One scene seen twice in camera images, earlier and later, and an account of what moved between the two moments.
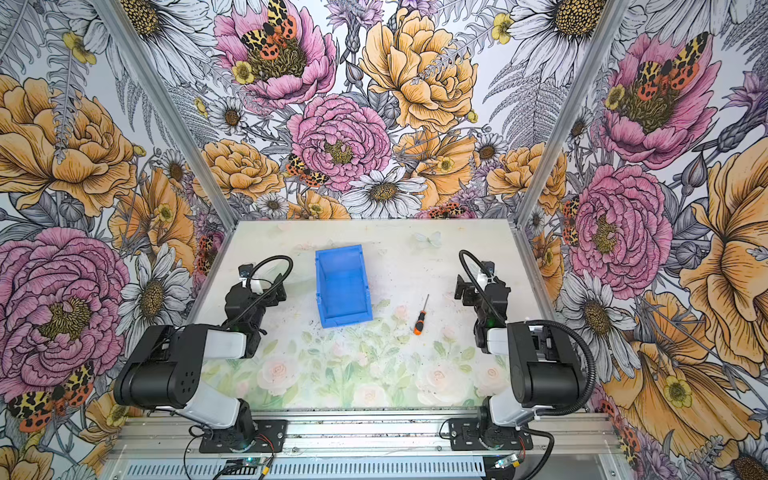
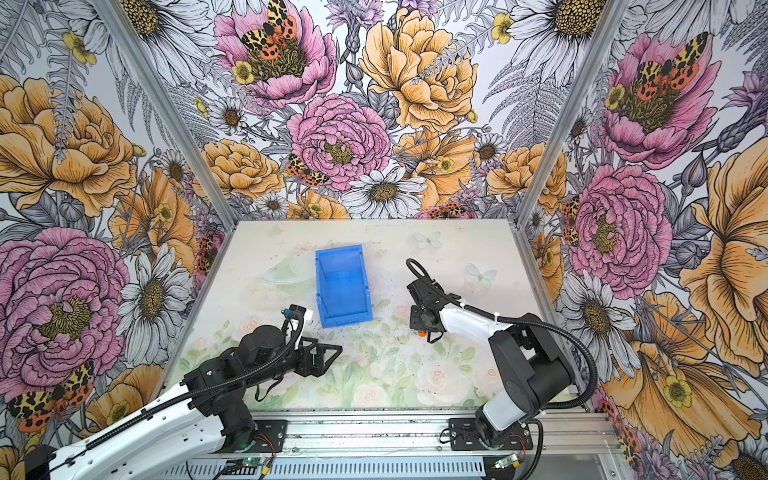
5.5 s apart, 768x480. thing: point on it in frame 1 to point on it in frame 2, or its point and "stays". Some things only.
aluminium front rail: [365, 437] stays
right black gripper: [469, 291] to [414, 324]
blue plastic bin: [343, 288] stays
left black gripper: [274, 299] to [319, 367]
